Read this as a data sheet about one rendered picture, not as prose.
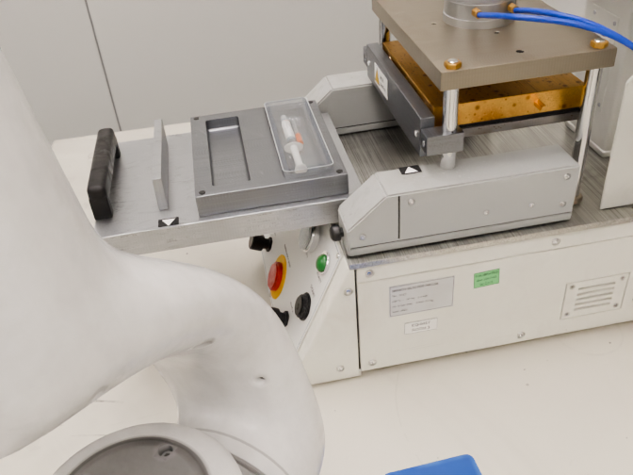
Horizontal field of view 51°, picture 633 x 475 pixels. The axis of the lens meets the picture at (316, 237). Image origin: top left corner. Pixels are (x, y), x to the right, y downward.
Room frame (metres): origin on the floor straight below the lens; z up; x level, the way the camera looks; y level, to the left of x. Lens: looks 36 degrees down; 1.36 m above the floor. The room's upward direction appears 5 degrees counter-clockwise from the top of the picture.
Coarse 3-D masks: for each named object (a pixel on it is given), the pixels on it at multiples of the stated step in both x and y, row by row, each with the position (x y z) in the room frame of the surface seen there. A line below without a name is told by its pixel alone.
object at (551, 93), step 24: (384, 48) 0.82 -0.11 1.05; (408, 72) 0.73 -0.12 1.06; (432, 96) 0.66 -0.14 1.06; (480, 96) 0.65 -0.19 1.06; (504, 96) 0.64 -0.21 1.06; (528, 96) 0.64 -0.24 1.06; (552, 96) 0.65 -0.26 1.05; (576, 96) 0.65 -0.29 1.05; (480, 120) 0.64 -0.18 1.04; (504, 120) 0.64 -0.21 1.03; (528, 120) 0.64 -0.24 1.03; (552, 120) 0.65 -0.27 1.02
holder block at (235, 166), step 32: (192, 128) 0.76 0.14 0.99; (224, 128) 0.78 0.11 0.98; (256, 128) 0.75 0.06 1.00; (320, 128) 0.73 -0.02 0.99; (224, 160) 0.70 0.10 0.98; (256, 160) 0.67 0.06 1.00; (224, 192) 0.60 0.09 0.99; (256, 192) 0.61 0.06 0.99; (288, 192) 0.61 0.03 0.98; (320, 192) 0.62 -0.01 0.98
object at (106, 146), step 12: (108, 132) 0.74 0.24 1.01; (96, 144) 0.71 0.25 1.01; (108, 144) 0.71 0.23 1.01; (96, 156) 0.68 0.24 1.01; (108, 156) 0.68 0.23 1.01; (120, 156) 0.75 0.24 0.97; (96, 168) 0.65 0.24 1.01; (108, 168) 0.66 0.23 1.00; (96, 180) 0.63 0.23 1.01; (108, 180) 0.64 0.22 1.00; (96, 192) 0.61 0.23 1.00; (108, 192) 0.63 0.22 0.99; (96, 204) 0.61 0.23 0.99; (108, 204) 0.61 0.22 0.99; (96, 216) 0.61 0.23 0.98; (108, 216) 0.61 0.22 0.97
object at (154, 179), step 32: (160, 128) 0.74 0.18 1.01; (128, 160) 0.74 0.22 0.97; (160, 160) 0.66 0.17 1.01; (192, 160) 0.73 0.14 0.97; (128, 192) 0.66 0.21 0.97; (160, 192) 0.62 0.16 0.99; (192, 192) 0.65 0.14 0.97; (352, 192) 0.62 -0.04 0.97; (96, 224) 0.60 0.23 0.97; (128, 224) 0.60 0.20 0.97; (192, 224) 0.59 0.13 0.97; (224, 224) 0.59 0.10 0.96; (256, 224) 0.60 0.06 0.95; (288, 224) 0.60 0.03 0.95; (320, 224) 0.61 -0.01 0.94
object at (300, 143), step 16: (272, 112) 0.77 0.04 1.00; (288, 112) 0.77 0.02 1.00; (304, 112) 0.76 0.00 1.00; (272, 128) 0.72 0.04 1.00; (288, 128) 0.72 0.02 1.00; (304, 128) 0.72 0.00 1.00; (288, 144) 0.68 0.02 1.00; (304, 144) 0.68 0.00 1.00; (320, 144) 0.67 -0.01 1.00; (288, 160) 0.64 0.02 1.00; (304, 160) 0.64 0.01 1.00; (320, 160) 0.64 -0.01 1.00
